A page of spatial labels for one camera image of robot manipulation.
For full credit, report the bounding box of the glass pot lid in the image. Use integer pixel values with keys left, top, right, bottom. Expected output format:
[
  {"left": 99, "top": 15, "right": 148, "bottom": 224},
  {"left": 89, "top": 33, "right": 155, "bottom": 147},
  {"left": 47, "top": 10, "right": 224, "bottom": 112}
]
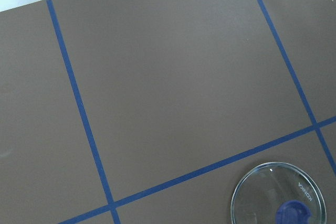
[{"left": 230, "top": 162, "right": 327, "bottom": 224}]

